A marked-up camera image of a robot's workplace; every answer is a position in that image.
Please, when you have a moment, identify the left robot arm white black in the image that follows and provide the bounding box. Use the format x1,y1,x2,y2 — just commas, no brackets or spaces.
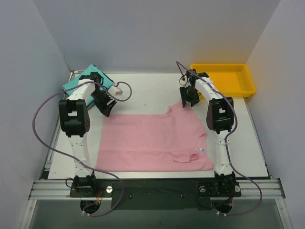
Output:
59,72,116,197

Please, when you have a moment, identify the teal folded t shirt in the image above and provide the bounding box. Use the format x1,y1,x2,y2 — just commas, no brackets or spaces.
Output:
59,64,117,109

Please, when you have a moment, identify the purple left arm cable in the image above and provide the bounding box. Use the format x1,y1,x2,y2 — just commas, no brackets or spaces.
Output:
32,81,133,218

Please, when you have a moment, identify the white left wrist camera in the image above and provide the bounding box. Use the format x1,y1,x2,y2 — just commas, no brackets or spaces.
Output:
108,86,123,96

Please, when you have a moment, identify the aluminium front rail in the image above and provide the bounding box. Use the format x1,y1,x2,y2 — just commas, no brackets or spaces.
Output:
29,179,285,200

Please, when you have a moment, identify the yellow plastic tray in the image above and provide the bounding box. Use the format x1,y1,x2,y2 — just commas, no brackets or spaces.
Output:
191,63,256,98

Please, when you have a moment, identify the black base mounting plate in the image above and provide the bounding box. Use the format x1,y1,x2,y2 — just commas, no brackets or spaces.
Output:
69,176,241,213

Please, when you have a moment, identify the pink t shirt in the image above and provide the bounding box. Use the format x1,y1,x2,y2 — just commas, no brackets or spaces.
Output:
96,103,214,172

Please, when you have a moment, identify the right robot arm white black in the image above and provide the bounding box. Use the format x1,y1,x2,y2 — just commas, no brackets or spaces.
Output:
179,69,236,195

